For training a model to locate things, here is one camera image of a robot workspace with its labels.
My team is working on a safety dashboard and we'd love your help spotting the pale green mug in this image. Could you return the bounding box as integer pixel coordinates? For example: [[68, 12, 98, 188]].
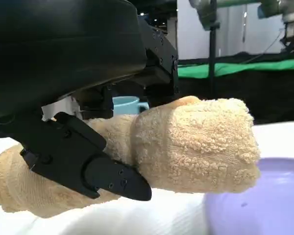
[[112, 96, 150, 117]]

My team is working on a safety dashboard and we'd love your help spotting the beige towel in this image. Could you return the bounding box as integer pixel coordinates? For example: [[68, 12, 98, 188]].
[[0, 95, 261, 218]]

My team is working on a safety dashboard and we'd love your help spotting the green cloth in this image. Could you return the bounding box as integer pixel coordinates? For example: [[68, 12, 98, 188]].
[[177, 58, 294, 79]]

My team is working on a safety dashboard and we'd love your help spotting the lilac plate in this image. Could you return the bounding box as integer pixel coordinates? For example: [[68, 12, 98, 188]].
[[204, 157, 294, 235]]

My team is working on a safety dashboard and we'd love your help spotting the black stand pole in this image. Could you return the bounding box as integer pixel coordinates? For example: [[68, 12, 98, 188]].
[[209, 0, 221, 95]]

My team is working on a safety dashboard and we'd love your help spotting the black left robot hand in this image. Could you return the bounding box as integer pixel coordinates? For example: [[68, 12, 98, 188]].
[[0, 0, 180, 202]]

